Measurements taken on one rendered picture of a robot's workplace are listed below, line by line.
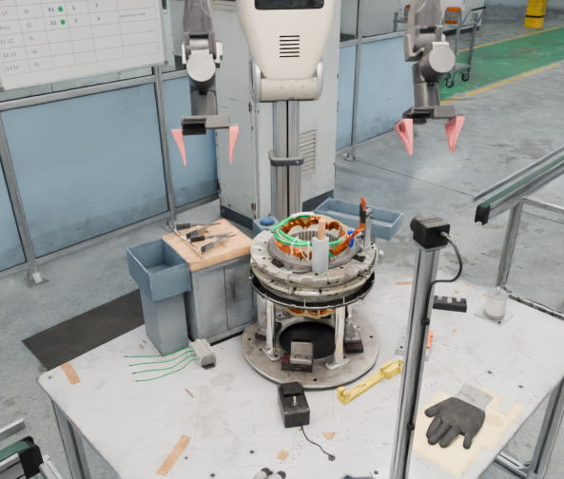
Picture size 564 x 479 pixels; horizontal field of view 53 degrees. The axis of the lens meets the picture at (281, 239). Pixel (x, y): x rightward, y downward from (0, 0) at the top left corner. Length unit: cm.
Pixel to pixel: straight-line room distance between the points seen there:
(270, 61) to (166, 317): 79
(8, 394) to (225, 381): 156
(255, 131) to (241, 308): 216
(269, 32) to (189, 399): 102
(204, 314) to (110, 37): 225
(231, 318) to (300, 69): 75
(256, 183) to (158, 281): 238
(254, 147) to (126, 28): 102
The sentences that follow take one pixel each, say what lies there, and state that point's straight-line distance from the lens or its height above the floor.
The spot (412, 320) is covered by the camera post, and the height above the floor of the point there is 120.
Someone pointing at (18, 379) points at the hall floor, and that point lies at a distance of 297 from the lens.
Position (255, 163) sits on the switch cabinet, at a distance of 371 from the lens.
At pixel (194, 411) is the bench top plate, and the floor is 78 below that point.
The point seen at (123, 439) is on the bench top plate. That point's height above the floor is 78.
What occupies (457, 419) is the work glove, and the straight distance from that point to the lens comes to 145.
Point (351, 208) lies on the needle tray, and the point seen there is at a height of 105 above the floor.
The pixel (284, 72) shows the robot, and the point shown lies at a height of 146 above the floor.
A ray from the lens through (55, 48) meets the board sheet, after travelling 337.
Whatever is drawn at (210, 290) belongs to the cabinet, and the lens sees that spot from 154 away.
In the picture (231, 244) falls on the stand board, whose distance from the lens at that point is 154.
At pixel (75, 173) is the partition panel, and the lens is 359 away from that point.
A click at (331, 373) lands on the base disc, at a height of 80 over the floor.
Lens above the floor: 179
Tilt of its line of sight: 28 degrees down
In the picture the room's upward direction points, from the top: 1 degrees counter-clockwise
